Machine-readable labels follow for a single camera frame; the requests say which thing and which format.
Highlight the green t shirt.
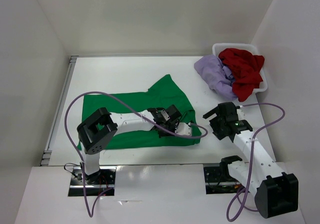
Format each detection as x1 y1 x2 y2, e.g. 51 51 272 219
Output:
81 74 200 150

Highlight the red t shirt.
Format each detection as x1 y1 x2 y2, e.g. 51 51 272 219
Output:
218 48 265 102

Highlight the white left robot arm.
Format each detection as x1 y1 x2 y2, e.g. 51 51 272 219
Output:
77 105 182 185

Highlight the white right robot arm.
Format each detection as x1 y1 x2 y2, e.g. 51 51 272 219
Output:
203 102 299 222

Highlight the lavender t shirt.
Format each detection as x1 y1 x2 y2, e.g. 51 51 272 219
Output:
194 54 238 101

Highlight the white plastic bin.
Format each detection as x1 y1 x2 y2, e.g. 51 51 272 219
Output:
212 43 268 93

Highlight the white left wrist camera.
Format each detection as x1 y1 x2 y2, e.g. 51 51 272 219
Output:
175 123 192 137

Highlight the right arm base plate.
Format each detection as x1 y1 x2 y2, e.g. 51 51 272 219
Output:
203 163 246 195

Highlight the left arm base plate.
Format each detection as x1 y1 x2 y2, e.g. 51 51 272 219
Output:
68 167 116 197

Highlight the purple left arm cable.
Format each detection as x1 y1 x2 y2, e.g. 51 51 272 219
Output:
64 91 209 218

